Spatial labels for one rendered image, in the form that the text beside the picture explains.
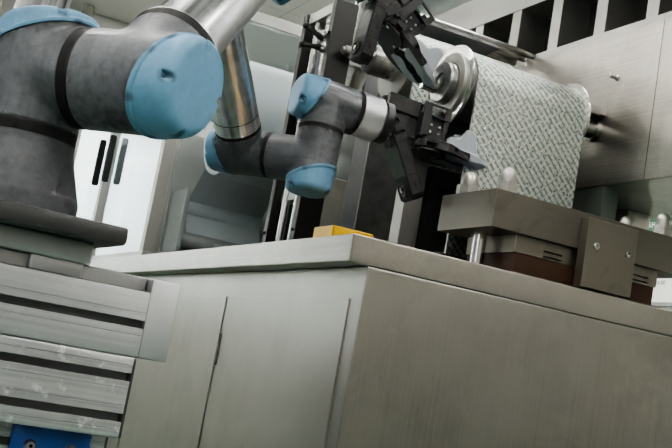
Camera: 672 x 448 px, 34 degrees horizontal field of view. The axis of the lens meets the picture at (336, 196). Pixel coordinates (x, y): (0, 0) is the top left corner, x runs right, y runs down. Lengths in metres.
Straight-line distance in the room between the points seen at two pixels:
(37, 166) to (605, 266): 0.94
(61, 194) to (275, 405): 0.60
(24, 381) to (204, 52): 0.40
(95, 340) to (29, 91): 0.28
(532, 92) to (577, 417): 0.61
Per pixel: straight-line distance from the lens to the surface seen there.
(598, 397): 1.76
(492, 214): 1.72
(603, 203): 2.12
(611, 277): 1.82
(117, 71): 1.22
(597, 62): 2.24
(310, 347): 1.64
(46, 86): 1.26
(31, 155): 1.26
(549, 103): 2.05
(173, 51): 1.20
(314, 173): 1.76
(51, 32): 1.29
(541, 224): 1.77
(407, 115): 1.88
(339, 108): 1.80
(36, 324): 1.25
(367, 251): 1.53
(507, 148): 1.98
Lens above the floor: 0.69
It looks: 10 degrees up
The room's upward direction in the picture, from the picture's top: 10 degrees clockwise
